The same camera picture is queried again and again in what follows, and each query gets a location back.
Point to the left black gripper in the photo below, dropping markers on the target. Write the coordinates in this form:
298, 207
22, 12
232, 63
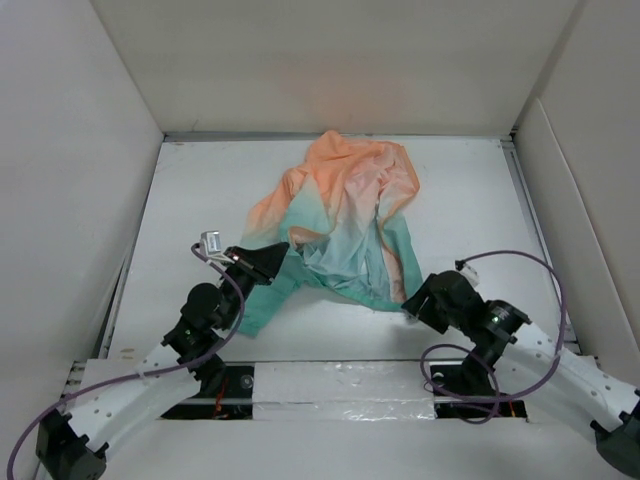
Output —
261, 264

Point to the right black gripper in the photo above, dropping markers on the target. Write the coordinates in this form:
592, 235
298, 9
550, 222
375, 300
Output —
413, 305

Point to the orange and teal jacket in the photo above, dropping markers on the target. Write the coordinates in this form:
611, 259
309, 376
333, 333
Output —
341, 213

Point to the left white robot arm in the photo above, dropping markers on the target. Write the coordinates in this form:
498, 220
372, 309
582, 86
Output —
77, 444

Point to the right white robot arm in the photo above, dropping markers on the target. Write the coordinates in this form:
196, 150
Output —
512, 358

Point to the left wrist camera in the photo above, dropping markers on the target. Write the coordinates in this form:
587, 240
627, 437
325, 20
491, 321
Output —
210, 243

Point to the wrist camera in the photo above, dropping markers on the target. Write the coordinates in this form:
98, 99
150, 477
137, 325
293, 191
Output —
463, 267
210, 243

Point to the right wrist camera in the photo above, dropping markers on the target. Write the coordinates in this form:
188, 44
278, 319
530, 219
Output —
463, 267

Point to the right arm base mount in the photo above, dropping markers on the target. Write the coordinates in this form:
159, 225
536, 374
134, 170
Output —
449, 375

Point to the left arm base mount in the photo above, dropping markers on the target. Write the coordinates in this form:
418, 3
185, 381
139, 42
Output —
238, 380

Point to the metal rail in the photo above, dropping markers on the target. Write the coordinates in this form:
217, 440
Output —
257, 401

